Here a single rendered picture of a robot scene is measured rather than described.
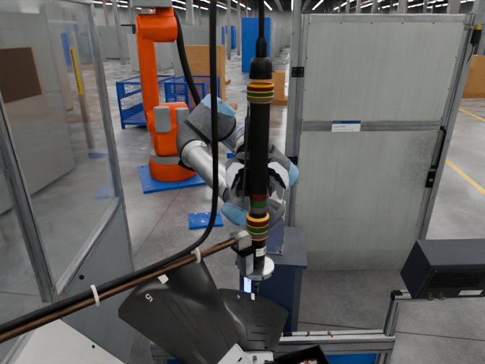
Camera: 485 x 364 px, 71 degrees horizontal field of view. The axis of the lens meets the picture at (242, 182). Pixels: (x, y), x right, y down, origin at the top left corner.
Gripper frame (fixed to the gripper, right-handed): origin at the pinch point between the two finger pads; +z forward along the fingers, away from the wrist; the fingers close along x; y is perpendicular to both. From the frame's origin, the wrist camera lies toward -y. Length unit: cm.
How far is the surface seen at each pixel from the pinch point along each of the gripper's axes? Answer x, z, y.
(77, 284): 70, -63, 74
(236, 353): 4.0, 1.7, 38.9
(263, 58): -0.5, -1.7, -19.6
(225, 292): 7, -27, 47
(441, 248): -64, -38, 42
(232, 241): 4.6, 1.1, 11.2
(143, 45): 108, -391, -8
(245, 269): 2.2, 0.1, 18.1
